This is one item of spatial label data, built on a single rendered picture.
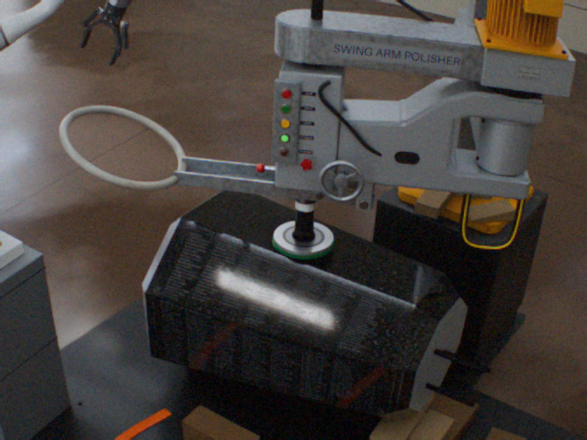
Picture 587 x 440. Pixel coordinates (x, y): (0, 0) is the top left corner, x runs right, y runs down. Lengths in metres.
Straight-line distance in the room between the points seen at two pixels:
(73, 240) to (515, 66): 2.84
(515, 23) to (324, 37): 0.60
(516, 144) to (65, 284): 2.49
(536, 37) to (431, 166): 0.57
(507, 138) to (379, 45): 0.52
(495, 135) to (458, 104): 0.18
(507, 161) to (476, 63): 0.37
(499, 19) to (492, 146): 0.44
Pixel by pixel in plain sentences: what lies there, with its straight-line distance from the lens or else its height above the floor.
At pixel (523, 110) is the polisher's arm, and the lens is 2.55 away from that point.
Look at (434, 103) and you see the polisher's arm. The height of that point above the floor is 1.45.
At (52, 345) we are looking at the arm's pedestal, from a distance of 3.18.
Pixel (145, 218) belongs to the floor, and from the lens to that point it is 4.64.
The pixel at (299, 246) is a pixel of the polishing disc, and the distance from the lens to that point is 2.81.
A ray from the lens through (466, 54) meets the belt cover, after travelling 2.45.
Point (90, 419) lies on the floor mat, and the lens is 3.36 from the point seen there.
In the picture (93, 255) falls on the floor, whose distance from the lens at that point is 4.35.
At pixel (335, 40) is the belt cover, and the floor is 1.64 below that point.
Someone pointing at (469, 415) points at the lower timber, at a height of 0.11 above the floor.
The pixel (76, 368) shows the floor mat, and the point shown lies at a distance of 3.60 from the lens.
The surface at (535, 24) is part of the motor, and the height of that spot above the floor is 1.78.
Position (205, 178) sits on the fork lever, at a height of 1.09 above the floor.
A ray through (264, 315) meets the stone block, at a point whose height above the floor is 0.64.
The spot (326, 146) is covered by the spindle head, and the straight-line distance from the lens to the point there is 2.57.
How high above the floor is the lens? 2.40
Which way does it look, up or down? 31 degrees down
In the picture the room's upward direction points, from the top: 3 degrees clockwise
